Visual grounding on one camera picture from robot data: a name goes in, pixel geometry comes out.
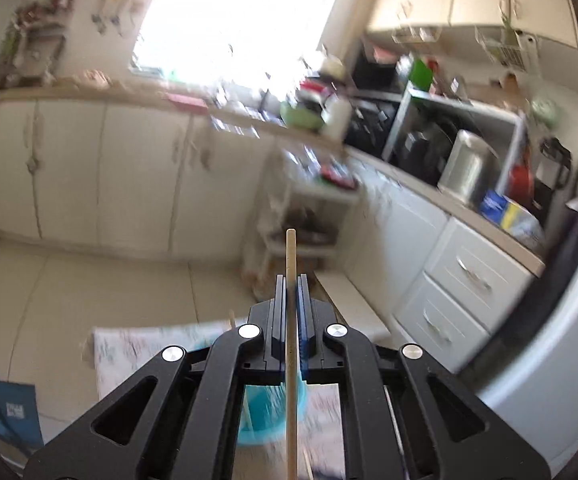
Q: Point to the white thermos jug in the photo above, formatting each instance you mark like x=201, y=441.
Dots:
x=337, y=114

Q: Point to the green bowl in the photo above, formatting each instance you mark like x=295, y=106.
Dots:
x=300, y=117

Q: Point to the blue box on floor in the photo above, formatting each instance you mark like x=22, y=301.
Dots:
x=19, y=418

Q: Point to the floral tablecloth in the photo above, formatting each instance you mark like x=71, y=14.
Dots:
x=117, y=353

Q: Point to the steel pot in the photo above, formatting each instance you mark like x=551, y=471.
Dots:
x=470, y=170

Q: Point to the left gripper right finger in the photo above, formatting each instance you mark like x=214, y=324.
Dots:
x=318, y=363

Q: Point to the white tiered storage rack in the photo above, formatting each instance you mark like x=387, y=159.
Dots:
x=302, y=190

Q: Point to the wooden chopstick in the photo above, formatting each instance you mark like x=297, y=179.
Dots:
x=291, y=359

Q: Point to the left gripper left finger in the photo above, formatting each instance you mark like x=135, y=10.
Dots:
x=268, y=361

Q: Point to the turquoise perforated plastic basket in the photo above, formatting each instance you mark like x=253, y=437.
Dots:
x=263, y=416

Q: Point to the black toaster oven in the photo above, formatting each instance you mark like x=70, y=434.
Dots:
x=371, y=122

